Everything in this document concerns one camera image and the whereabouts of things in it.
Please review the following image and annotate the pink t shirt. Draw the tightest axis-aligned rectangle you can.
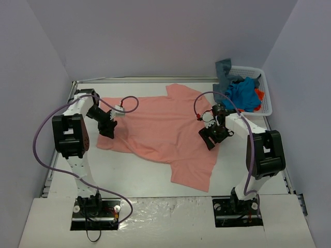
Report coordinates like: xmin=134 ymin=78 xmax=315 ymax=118
xmin=96 ymin=84 xmax=218 ymax=192

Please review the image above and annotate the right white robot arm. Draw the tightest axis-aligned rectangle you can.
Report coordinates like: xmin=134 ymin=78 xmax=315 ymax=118
xmin=197 ymin=104 xmax=286 ymax=213

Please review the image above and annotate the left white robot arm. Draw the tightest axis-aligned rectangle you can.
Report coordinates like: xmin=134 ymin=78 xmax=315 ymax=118
xmin=52 ymin=89 xmax=117 ymax=216

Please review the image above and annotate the blue t shirt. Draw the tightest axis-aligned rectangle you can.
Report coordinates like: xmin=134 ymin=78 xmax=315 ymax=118
xmin=224 ymin=76 xmax=264 ymax=112

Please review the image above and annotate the white plastic basket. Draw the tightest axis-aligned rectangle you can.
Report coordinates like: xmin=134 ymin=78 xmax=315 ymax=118
xmin=213 ymin=63 xmax=272 ymax=116

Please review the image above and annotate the orange t shirt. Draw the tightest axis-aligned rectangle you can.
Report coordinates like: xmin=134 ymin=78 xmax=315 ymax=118
xmin=231 ymin=89 xmax=265 ymax=113

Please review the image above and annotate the grey t shirt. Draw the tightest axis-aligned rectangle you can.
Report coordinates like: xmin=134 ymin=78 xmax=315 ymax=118
xmin=213 ymin=58 xmax=260 ymax=109

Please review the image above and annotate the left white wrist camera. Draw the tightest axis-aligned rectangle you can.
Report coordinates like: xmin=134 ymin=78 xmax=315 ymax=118
xmin=110 ymin=105 xmax=125 ymax=120

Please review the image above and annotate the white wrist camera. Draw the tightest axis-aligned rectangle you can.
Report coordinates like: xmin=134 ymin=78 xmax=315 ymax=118
xmin=198 ymin=112 xmax=216 ymax=129
xmin=110 ymin=105 xmax=125 ymax=120

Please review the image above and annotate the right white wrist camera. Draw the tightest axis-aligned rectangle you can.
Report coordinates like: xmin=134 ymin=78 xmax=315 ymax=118
xmin=198 ymin=112 xmax=216 ymax=129

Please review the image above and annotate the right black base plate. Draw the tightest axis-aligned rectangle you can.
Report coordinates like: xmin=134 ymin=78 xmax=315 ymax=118
xmin=212 ymin=196 xmax=263 ymax=228

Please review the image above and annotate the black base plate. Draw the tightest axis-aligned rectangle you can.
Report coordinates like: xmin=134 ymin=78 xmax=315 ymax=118
xmin=70 ymin=199 xmax=121 ymax=231
xmin=212 ymin=196 xmax=263 ymax=228

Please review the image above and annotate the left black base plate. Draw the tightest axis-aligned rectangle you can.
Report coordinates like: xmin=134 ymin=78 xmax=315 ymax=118
xmin=70 ymin=199 xmax=121 ymax=231

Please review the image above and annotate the black thin cable loop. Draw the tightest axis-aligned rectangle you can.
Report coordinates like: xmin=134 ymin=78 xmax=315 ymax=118
xmin=86 ymin=227 xmax=102 ymax=243

